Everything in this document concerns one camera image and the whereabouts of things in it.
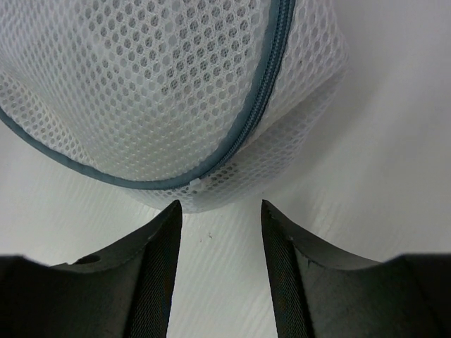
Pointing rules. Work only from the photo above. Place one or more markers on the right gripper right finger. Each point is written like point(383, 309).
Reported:
point(320, 290)

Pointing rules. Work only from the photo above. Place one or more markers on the white mesh bag blue zipper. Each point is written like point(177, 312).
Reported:
point(203, 102)

